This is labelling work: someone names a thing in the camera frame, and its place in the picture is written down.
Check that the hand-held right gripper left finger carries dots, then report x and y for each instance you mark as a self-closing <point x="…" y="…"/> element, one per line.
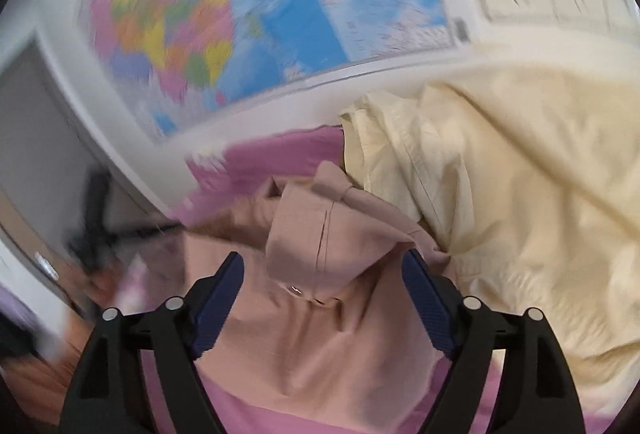
<point x="220" y="304"/>

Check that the grey door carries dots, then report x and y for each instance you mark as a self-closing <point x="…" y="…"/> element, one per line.
<point x="35" y="154"/>

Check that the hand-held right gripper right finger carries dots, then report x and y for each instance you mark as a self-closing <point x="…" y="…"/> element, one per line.
<point x="425" y="304"/>

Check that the dusty pink jacket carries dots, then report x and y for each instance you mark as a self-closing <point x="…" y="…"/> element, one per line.
<point x="320" y="339"/>

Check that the cream yellow garment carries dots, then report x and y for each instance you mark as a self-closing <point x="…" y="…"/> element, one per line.
<point x="525" y="214"/>

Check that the colourful wall map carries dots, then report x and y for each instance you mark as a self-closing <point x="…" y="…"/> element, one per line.
<point x="225" y="14"/>

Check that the pink floral bedsheet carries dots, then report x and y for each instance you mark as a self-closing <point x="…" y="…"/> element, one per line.
<point x="280" y="154"/>

